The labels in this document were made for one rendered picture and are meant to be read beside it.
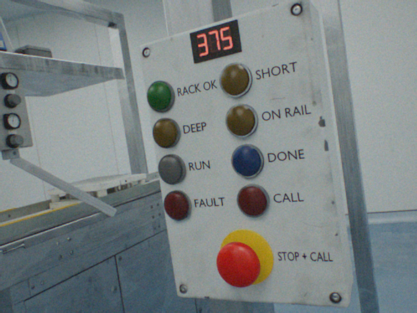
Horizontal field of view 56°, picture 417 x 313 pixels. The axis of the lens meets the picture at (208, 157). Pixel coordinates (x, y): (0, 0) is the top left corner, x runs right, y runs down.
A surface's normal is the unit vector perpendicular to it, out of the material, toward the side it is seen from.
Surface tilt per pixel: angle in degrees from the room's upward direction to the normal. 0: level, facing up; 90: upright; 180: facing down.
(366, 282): 90
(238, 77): 90
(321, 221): 90
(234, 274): 95
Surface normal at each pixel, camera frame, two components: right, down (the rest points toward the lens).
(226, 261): -0.52, 0.07
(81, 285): 0.88, -0.11
